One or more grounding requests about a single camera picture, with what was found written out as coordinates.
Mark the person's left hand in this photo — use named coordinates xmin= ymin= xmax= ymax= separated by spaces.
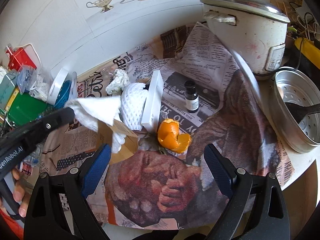
xmin=11 ymin=168 xmax=30 ymax=218

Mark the teal tissue box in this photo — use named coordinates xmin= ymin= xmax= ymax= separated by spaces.
xmin=0 ymin=75 xmax=16 ymax=110

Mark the white foam fruit net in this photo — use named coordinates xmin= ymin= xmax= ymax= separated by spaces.
xmin=120 ymin=82 xmax=148 ymax=131

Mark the white paper tissue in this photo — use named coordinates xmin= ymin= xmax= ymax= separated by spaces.
xmin=65 ymin=95 xmax=127 ymax=154

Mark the crumpled white paper ball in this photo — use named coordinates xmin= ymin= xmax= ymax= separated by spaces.
xmin=105 ymin=69 xmax=130 ymax=96

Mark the yellow black appliance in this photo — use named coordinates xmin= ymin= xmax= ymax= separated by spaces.
xmin=295 ymin=37 xmax=320 ymax=69

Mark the small brown cardboard box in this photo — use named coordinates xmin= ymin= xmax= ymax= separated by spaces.
xmin=97 ymin=120 xmax=138 ymax=165

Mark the white round bowl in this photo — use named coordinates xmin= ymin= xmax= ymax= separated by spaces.
xmin=47 ymin=68 xmax=68 ymax=106

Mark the green metal box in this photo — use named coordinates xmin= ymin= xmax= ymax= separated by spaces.
xmin=5 ymin=92 xmax=47 ymax=126

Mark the clear plastic water bottle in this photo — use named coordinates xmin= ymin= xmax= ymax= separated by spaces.
xmin=23 ymin=144 xmax=44 ymax=167

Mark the small dark glass bottle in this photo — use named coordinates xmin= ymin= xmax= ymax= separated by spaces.
xmin=184 ymin=80 xmax=199 ymax=113

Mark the newspaper sheet table cover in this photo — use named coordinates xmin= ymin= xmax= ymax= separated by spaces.
xmin=40 ymin=23 xmax=291 ymax=230

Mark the aluminium steamer pot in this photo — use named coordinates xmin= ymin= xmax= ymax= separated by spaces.
xmin=270 ymin=70 xmax=319 ymax=153

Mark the black rice spoon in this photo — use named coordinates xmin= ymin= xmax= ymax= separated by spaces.
xmin=285 ymin=102 xmax=320 ymax=124

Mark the red carton box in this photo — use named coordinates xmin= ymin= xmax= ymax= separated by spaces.
xmin=4 ymin=44 xmax=37 ymax=71

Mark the white rice cooker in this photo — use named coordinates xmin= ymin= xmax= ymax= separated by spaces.
xmin=200 ymin=0 xmax=290 ymax=80

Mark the orange peel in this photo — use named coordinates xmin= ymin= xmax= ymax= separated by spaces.
xmin=157 ymin=119 xmax=191 ymax=154

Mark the blue plastic colander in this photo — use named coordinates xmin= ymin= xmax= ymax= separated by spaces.
xmin=54 ymin=80 xmax=72 ymax=109

